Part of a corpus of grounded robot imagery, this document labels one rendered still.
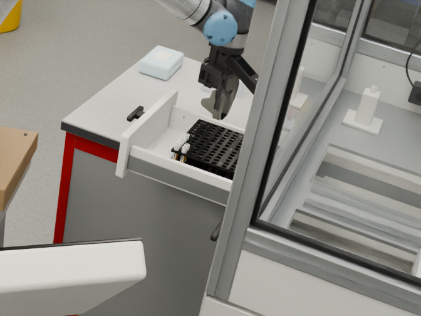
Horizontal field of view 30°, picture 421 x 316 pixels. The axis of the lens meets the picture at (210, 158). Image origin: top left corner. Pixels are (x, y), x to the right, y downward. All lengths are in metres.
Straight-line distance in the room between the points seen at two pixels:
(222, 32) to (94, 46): 2.73
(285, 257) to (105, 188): 0.99
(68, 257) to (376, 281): 0.48
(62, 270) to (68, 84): 3.08
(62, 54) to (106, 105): 2.12
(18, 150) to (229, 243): 0.74
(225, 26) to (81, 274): 0.93
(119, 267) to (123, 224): 1.22
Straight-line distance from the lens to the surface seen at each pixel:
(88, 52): 4.33
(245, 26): 1.92
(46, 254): 0.90
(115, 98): 2.20
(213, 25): 1.72
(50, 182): 3.19
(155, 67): 2.34
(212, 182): 1.68
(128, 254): 0.93
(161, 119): 1.87
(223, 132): 1.83
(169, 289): 2.19
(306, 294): 1.22
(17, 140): 1.86
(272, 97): 1.08
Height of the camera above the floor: 1.76
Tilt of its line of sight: 30 degrees down
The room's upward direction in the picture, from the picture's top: 13 degrees clockwise
